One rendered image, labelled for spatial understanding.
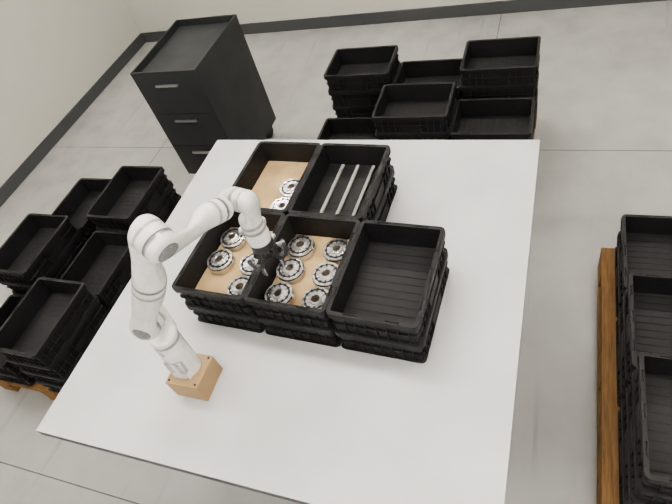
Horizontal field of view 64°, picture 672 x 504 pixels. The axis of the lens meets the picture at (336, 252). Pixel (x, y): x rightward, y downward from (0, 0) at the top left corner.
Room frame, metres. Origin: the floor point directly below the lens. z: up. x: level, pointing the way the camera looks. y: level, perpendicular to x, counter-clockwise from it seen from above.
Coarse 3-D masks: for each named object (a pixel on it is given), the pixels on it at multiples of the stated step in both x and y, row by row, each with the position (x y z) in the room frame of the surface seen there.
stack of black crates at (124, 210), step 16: (128, 176) 2.72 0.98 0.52; (144, 176) 2.66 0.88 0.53; (160, 176) 2.53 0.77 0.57; (112, 192) 2.59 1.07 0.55; (128, 192) 2.62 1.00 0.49; (144, 192) 2.42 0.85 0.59; (160, 192) 2.48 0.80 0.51; (96, 208) 2.47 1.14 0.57; (112, 208) 2.53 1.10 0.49; (128, 208) 2.47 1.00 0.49; (144, 208) 2.36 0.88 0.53; (160, 208) 2.44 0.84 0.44; (96, 224) 2.40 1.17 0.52; (112, 224) 2.33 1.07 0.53; (128, 224) 2.27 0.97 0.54
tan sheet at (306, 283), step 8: (320, 240) 1.40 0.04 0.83; (328, 240) 1.38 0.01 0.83; (320, 248) 1.36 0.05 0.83; (288, 256) 1.38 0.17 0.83; (312, 256) 1.34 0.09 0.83; (320, 256) 1.32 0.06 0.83; (304, 264) 1.31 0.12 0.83; (312, 264) 1.30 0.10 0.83; (312, 272) 1.26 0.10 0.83; (304, 280) 1.24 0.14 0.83; (312, 280) 1.23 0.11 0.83; (296, 288) 1.22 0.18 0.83; (304, 288) 1.21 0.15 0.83; (296, 296) 1.18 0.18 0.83; (296, 304) 1.15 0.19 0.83
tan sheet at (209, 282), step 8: (248, 248) 1.49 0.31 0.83; (240, 256) 1.47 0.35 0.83; (208, 272) 1.44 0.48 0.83; (232, 272) 1.40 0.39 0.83; (240, 272) 1.39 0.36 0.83; (200, 280) 1.42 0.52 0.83; (208, 280) 1.40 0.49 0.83; (216, 280) 1.39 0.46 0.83; (224, 280) 1.38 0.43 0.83; (200, 288) 1.38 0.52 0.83; (208, 288) 1.37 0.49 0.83; (216, 288) 1.35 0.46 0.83; (224, 288) 1.34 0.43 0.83
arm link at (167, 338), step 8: (160, 312) 1.09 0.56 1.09; (168, 312) 1.11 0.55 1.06; (160, 320) 1.07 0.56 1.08; (168, 320) 1.10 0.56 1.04; (168, 328) 1.09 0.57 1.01; (176, 328) 1.10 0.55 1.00; (160, 336) 1.08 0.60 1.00; (168, 336) 1.07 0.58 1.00; (176, 336) 1.08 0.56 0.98; (152, 344) 1.07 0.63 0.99; (160, 344) 1.06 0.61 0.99; (168, 344) 1.05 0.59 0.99
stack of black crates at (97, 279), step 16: (96, 240) 2.36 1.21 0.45; (112, 240) 2.34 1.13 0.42; (80, 256) 2.25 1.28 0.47; (96, 256) 2.31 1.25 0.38; (112, 256) 2.27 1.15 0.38; (128, 256) 2.15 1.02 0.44; (64, 272) 2.15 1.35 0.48; (80, 272) 2.20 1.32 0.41; (96, 272) 2.19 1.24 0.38; (112, 272) 2.03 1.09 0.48; (128, 272) 2.09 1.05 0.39; (96, 288) 2.07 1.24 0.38; (112, 288) 1.98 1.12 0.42; (112, 304) 1.93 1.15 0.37
